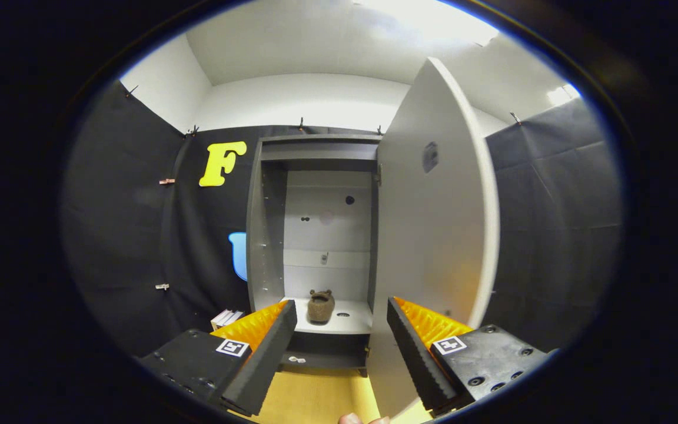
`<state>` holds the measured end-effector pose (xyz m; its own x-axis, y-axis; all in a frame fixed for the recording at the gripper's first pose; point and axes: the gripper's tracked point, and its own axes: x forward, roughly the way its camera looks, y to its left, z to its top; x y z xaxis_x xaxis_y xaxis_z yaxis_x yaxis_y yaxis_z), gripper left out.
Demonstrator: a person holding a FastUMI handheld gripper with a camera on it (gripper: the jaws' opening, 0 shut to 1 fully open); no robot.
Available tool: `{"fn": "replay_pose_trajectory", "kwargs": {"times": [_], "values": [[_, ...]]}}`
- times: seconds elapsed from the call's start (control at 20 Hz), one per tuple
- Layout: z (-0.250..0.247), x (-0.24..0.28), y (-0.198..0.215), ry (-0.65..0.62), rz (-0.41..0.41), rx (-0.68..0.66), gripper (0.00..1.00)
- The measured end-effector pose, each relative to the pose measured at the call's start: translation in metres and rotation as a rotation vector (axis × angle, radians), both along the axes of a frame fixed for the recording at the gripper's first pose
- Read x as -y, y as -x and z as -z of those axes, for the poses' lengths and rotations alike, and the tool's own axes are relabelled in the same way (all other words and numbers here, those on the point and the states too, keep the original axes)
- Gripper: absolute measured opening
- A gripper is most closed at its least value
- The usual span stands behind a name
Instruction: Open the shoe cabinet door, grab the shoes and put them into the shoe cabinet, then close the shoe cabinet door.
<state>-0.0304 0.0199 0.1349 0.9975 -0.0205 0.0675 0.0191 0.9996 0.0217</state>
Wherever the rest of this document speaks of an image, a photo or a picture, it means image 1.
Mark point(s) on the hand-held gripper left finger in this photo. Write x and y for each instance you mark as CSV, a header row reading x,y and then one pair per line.
x,y
265,356

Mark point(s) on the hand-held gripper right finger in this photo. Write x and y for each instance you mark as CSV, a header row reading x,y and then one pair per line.
x,y
418,359

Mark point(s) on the brown fuzzy shoe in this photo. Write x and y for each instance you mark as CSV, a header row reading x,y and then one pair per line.
x,y
320,307

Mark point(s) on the dark grey shoe cabinet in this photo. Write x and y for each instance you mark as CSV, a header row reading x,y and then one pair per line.
x,y
268,235

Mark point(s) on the yellow spine book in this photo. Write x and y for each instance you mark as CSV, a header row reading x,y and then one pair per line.
x,y
220,319

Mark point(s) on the black backdrop cloth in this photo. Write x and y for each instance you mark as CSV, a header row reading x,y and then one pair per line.
x,y
127,247

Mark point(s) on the small ceiling light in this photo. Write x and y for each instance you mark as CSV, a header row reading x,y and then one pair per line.
x,y
562,94

